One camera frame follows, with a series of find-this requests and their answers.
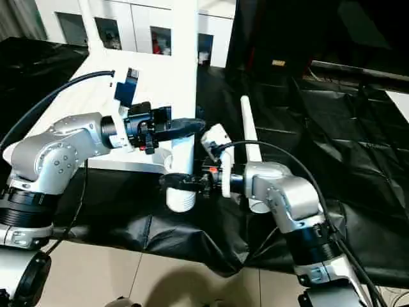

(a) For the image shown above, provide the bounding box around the white plastic table top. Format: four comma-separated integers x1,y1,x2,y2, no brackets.
23,47,198,176

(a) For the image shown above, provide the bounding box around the white plastic table leg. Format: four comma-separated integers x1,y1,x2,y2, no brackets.
239,94,272,214
81,0,105,57
165,0,199,213

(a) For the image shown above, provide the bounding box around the white glass-door cabinet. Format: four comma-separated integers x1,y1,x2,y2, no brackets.
34,0,238,68

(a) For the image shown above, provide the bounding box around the black table mat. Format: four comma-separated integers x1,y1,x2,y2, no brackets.
0,36,409,286

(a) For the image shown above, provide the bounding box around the black fabric covered furniture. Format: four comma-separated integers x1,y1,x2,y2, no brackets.
224,0,409,83

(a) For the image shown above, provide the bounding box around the grey curtain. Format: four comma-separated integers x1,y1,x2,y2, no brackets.
0,0,46,42

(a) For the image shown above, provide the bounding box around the long black pole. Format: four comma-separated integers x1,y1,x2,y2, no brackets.
311,59,409,80

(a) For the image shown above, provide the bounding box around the white flat board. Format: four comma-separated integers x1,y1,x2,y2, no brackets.
384,89,409,125

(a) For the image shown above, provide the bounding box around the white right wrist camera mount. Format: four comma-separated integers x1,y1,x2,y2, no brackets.
200,123,236,198

